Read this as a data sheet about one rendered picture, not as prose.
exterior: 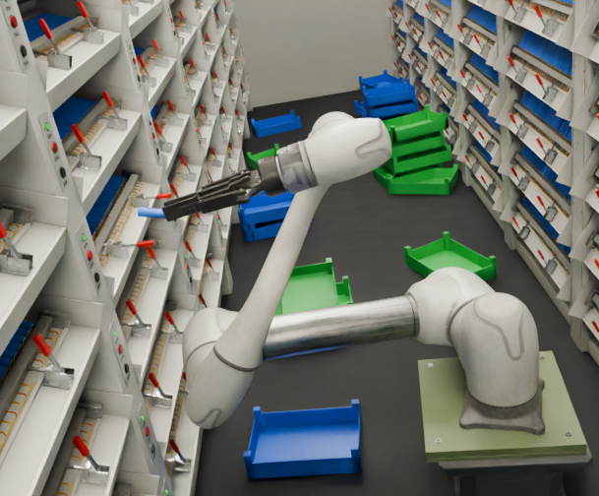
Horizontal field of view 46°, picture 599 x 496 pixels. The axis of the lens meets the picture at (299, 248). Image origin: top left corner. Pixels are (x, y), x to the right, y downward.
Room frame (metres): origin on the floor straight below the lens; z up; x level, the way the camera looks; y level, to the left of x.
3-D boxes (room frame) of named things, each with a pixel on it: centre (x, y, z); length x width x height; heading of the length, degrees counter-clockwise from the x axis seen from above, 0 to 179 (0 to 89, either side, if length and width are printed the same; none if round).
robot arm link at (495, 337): (1.28, -0.40, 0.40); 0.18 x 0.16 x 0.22; 7
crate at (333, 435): (1.50, 0.07, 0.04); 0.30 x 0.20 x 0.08; 81
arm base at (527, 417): (1.29, -0.41, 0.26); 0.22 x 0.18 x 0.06; 159
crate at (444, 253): (2.33, -0.55, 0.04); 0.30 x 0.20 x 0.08; 21
